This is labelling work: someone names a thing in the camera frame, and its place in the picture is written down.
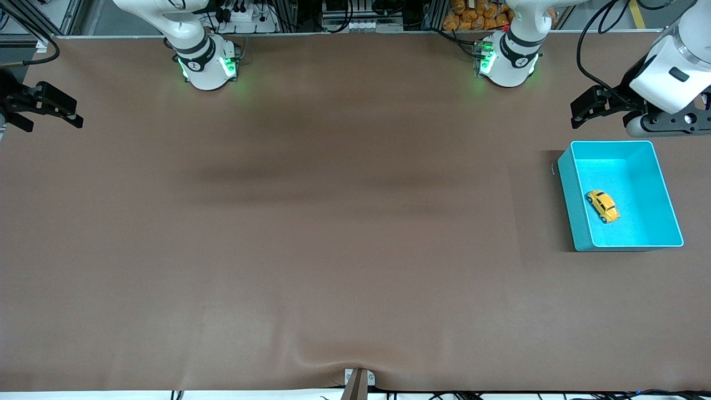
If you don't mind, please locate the yellow beetle toy car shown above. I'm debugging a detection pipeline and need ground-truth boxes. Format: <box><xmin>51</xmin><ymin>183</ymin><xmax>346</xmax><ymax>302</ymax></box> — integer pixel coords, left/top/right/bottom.
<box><xmin>586</xmin><ymin>189</ymin><xmax>620</xmax><ymax>224</ymax></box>

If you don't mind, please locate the turquoise plastic box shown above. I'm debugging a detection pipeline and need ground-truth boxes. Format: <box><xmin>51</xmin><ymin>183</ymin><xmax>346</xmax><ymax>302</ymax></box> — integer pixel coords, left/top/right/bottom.
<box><xmin>550</xmin><ymin>140</ymin><xmax>685</xmax><ymax>252</ymax></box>

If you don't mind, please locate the orange packaged snacks pile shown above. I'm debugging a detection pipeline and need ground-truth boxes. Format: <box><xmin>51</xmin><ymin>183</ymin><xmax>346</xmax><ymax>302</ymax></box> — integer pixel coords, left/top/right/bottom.
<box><xmin>442</xmin><ymin>0</ymin><xmax>514</xmax><ymax>31</ymax></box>

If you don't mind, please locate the white power strip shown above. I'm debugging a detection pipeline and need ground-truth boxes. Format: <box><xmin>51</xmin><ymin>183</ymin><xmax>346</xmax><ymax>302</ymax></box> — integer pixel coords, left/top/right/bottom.
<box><xmin>219</xmin><ymin>4</ymin><xmax>278</xmax><ymax>33</ymax></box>

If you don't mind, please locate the brown table mat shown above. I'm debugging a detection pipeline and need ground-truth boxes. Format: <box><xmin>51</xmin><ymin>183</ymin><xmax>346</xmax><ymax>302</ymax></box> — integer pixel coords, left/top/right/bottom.
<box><xmin>0</xmin><ymin>31</ymin><xmax>711</xmax><ymax>392</ymax></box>

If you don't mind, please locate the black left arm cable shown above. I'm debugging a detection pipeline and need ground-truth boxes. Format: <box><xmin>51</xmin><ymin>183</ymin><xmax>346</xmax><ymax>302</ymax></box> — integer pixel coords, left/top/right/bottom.
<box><xmin>577</xmin><ymin>0</ymin><xmax>695</xmax><ymax>95</ymax></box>

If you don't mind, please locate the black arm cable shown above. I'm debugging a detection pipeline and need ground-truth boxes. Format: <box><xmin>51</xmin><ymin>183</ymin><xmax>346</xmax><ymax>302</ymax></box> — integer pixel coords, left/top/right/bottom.
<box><xmin>577</xmin><ymin>0</ymin><xmax>695</xmax><ymax>95</ymax></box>
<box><xmin>0</xmin><ymin>0</ymin><xmax>61</xmax><ymax>66</ymax></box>

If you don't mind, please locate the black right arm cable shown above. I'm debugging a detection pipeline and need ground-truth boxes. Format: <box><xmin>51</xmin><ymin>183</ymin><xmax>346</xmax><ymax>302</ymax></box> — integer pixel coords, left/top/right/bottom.
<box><xmin>0</xmin><ymin>0</ymin><xmax>61</xmax><ymax>66</ymax></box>

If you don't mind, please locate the grey bracket with brown bar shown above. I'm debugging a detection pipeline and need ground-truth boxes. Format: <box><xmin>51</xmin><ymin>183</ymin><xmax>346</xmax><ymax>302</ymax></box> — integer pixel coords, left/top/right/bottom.
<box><xmin>343</xmin><ymin>368</ymin><xmax>377</xmax><ymax>400</ymax></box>

